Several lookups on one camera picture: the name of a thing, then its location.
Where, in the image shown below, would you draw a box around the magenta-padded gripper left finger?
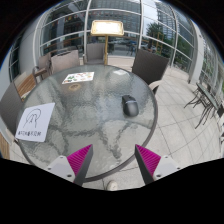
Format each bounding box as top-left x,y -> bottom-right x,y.
46,143 -> 94,187

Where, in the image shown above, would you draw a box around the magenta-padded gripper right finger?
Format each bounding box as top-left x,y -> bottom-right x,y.
134,144 -> 182,185

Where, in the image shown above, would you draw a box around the black computer mouse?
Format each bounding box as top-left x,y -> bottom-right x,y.
121,94 -> 140,118

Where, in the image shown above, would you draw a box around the grey wicker chair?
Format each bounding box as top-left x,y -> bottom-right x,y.
32,53 -> 53,82
83,42 -> 108,66
132,49 -> 170,95
0,81 -> 26,135
49,49 -> 81,76

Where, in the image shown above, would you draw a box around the small gold round disc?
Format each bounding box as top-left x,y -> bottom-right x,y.
68,83 -> 82,93

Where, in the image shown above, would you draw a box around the green metal bistro table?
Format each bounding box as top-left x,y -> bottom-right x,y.
184,81 -> 224,134

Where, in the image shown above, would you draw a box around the colourful laminated menu card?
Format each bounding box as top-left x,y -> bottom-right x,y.
61,71 -> 95,85

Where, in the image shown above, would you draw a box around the gold framed menu stand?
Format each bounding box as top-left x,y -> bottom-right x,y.
90,19 -> 125,66

